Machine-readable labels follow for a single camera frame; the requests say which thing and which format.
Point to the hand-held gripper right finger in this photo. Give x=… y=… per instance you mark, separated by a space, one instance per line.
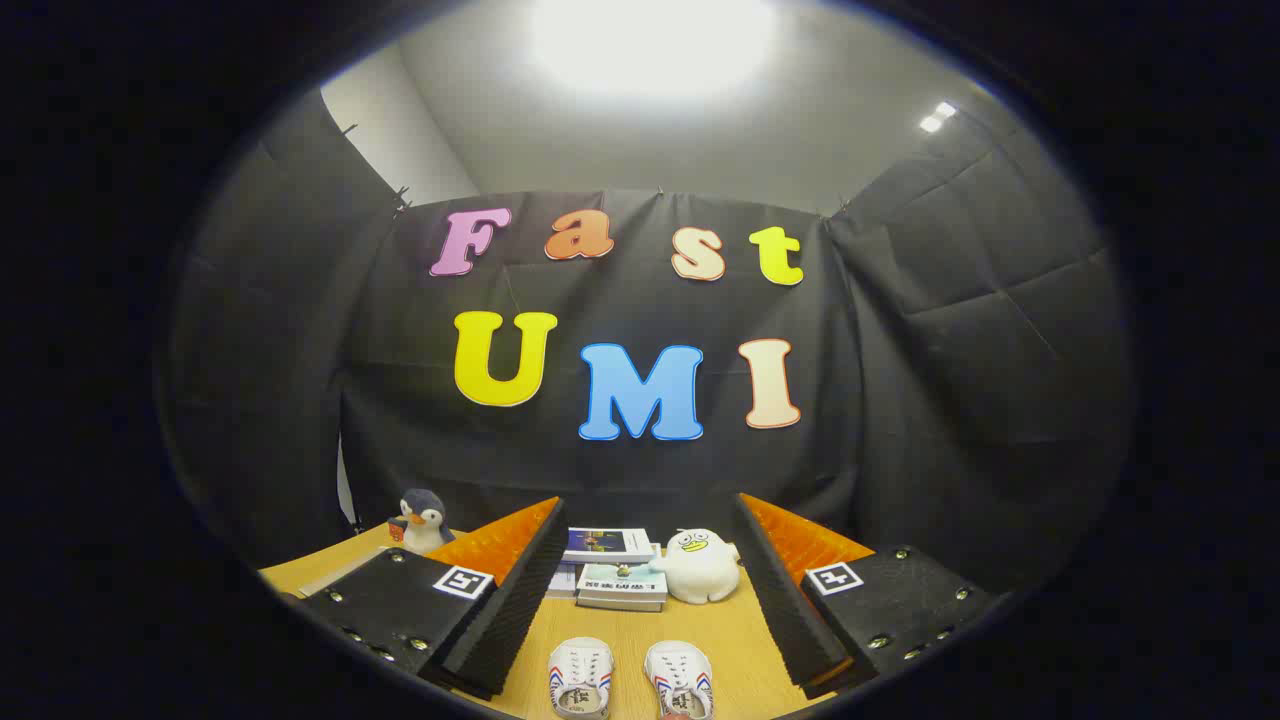
x=790 y=620

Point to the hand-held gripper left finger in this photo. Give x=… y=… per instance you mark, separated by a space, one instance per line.
x=510 y=620

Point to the white canvas shoe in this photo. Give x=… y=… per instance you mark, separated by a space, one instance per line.
x=680 y=680
x=580 y=680

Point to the thin white book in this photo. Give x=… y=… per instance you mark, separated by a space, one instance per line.
x=562 y=582

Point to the white duck plush toy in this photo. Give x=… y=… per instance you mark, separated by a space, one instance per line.
x=700 y=570

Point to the thick white book teal cover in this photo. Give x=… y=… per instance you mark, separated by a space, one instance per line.
x=622 y=585

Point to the book with blue picture cover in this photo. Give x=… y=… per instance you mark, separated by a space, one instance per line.
x=605 y=543

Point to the grey penguin plush toy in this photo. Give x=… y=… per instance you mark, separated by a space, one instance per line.
x=425 y=520

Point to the small ceiling spotlight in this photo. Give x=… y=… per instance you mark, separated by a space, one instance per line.
x=938 y=117

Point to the large ceiling light panel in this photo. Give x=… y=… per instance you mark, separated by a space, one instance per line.
x=650 y=40

